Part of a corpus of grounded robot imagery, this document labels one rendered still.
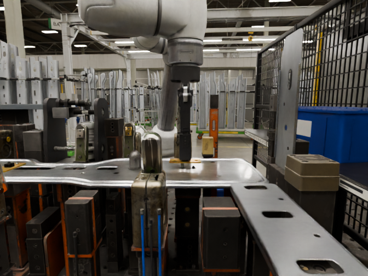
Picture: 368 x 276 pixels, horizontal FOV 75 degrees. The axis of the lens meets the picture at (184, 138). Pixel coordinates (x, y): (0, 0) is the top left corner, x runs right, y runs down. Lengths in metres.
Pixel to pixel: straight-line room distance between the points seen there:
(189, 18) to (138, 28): 0.12
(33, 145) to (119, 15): 0.55
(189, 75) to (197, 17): 0.13
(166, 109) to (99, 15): 0.81
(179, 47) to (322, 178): 0.41
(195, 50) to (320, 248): 0.46
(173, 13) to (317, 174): 0.45
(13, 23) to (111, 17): 8.30
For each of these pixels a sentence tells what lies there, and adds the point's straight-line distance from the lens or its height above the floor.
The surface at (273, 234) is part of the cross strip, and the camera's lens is 0.37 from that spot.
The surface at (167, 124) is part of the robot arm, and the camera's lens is 1.34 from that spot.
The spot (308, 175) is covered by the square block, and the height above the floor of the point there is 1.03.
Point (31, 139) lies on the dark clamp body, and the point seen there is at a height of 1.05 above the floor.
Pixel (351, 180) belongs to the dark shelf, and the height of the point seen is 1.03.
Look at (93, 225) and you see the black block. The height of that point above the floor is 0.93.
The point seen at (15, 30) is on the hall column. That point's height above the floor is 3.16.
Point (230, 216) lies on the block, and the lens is 0.44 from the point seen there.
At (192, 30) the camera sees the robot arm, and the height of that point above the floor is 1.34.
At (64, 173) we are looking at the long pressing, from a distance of 0.67.
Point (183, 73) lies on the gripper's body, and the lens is 0.59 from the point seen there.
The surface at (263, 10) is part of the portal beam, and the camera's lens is 7.10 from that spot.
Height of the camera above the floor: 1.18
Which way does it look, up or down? 9 degrees down
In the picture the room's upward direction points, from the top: straight up
